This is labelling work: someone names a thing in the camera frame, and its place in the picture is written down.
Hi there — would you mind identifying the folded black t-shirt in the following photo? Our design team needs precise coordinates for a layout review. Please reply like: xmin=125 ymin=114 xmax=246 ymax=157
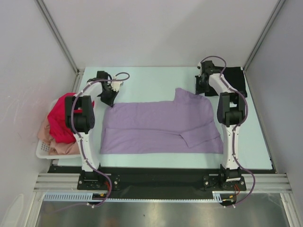
xmin=205 ymin=66 xmax=248 ymax=98

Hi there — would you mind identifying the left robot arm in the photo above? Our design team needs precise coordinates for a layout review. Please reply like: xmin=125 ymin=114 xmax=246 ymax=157
xmin=64 ymin=71 xmax=120 ymax=172

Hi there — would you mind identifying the white plastic laundry basket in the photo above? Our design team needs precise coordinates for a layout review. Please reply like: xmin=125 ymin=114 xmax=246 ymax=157
xmin=35 ymin=98 xmax=82 ymax=159

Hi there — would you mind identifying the slotted grey cable duct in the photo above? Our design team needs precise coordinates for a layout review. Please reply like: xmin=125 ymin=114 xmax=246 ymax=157
xmin=44 ymin=192 xmax=235 ymax=204

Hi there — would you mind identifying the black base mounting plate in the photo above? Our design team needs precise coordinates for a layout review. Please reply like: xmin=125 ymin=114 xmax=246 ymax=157
xmin=47 ymin=165 xmax=276 ymax=200

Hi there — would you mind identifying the lilac t-shirt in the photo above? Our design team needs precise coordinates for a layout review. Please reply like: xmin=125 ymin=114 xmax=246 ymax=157
xmin=101 ymin=88 xmax=223 ymax=155

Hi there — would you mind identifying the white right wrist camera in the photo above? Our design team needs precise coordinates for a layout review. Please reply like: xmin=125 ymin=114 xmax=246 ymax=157
xmin=197 ymin=62 xmax=203 ymax=70

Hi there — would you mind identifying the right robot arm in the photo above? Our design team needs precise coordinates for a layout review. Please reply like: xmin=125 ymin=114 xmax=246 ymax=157
xmin=195 ymin=58 xmax=248 ymax=171

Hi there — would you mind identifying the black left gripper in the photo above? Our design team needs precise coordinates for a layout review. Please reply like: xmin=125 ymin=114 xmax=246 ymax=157
xmin=99 ymin=87 xmax=119 ymax=107

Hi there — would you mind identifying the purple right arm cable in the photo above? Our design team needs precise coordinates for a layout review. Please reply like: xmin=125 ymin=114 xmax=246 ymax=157
xmin=198 ymin=55 xmax=256 ymax=209

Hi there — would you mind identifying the red t-shirt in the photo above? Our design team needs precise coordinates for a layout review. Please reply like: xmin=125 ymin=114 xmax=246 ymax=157
xmin=47 ymin=93 xmax=95 ymax=143

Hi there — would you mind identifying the peach pink t-shirt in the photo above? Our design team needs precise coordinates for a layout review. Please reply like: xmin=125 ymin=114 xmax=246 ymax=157
xmin=37 ymin=117 xmax=80 ymax=156

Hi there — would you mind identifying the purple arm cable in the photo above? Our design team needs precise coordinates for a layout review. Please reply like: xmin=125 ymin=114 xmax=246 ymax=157
xmin=71 ymin=72 xmax=130 ymax=209
xmin=198 ymin=55 xmax=256 ymax=209

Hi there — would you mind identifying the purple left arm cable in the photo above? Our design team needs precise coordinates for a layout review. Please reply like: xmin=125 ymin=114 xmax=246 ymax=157
xmin=71 ymin=72 xmax=130 ymax=209

